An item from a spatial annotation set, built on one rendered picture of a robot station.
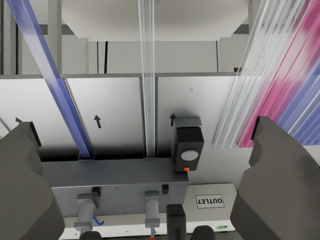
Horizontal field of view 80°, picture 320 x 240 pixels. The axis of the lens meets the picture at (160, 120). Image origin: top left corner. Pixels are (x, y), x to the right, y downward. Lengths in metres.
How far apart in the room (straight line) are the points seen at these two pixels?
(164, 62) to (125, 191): 1.76
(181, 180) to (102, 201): 0.15
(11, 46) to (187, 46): 1.72
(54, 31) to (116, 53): 1.38
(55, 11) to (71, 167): 0.53
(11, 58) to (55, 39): 0.18
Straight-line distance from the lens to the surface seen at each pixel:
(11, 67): 0.58
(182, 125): 0.28
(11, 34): 0.60
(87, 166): 0.35
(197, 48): 2.12
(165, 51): 2.06
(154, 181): 0.32
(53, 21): 0.74
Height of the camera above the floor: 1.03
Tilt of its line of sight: 2 degrees down
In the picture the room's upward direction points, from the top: 179 degrees clockwise
